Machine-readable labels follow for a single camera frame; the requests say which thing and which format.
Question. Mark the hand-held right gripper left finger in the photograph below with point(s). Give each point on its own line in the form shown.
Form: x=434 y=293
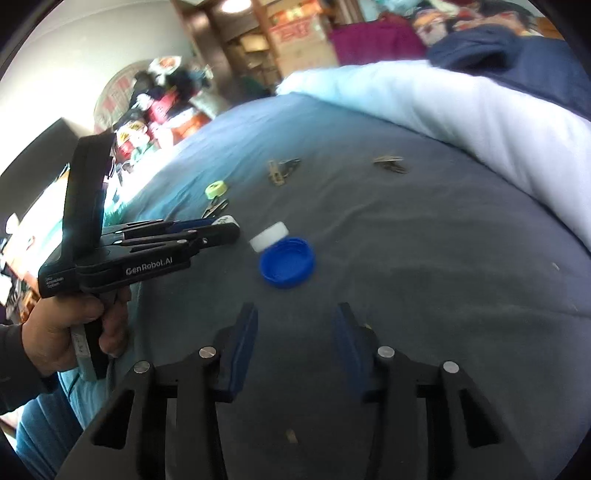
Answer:
x=242 y=350

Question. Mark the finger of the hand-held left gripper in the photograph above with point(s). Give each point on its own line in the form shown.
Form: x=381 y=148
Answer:
x=207 y=237
x=184 y=225

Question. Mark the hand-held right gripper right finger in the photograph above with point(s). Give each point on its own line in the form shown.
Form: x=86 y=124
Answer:
x=351 y=355

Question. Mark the large white bottle cap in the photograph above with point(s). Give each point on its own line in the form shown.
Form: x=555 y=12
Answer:
x=269 y=236

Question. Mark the blue bottle cap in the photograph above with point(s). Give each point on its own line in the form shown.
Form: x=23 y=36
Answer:
x=287 y=262

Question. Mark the person's left forearm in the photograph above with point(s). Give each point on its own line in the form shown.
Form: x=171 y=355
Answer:
x=14 y=369

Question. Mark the person's left hand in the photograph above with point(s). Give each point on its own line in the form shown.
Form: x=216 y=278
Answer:
x=48 y=332

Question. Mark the yellow bottle cap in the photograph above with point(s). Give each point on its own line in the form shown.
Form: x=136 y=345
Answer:
x=216 y=188

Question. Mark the blue-grey bed blanket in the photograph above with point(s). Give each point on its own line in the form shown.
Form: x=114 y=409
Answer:
x=415 y=277

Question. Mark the dark metal clip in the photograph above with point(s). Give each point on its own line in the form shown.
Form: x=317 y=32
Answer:
x=291 y=165

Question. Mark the pile of snack packets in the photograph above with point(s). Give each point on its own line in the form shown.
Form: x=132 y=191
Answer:
x=157 y=110

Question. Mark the black cabinet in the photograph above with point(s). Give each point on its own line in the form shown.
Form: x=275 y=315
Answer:
x=41 y=152

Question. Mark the round striped woven board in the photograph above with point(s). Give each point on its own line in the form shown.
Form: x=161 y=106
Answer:
x=108 y=99

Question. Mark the person's leg in jeans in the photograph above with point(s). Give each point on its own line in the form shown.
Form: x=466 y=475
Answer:
x=46 y=429

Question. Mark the wooden wardrobe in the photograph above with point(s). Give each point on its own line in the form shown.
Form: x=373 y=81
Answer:
x=217 y=46

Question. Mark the metal clip far right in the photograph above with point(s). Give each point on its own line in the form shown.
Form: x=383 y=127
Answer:
x=390 y=164

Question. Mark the cardboard box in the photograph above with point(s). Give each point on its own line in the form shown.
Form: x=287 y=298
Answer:
x=300 y=46

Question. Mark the ceiling lamp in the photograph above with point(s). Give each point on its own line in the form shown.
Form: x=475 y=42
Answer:
x=235 y=5

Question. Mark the magenta bag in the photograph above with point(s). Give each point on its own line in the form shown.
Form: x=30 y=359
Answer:
x=374 y=41

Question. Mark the light blue quilt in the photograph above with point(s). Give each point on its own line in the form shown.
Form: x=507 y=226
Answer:
x=461 y=110

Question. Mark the pile of colourful clothes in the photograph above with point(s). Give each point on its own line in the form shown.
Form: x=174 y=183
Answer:
x=461 y=18

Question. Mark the navy quilt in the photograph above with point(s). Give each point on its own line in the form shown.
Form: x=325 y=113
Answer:
x=531 y=64

